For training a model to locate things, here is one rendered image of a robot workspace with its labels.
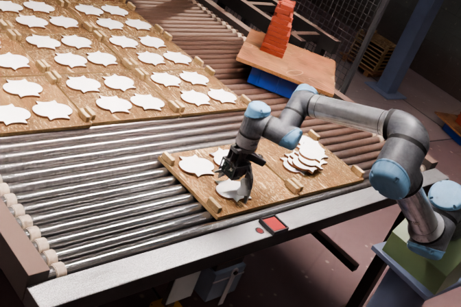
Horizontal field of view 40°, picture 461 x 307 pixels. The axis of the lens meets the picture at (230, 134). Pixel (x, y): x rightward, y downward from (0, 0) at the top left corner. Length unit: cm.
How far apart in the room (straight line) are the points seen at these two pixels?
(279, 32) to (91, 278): 185
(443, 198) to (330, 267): 167
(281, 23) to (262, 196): 120
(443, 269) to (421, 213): 39
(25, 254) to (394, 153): 101
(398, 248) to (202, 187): 74
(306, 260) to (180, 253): 188
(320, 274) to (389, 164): 195
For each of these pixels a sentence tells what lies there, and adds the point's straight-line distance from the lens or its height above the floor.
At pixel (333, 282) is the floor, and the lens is 363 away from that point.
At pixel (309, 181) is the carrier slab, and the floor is 94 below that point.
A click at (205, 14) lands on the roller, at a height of 92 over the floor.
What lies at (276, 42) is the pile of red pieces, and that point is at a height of 111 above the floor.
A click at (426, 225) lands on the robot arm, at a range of 202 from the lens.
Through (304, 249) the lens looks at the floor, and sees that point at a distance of 375.
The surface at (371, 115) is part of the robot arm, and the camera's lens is 188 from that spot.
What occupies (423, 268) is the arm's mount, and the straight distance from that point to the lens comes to 233.
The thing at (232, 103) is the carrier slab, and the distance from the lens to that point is 278.
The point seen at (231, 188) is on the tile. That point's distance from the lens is 217.
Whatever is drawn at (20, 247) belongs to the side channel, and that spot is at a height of 95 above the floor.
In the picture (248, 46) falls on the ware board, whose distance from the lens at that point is 322.
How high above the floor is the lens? 209
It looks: 27 degrees down
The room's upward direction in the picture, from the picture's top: 21 degrees clockwise
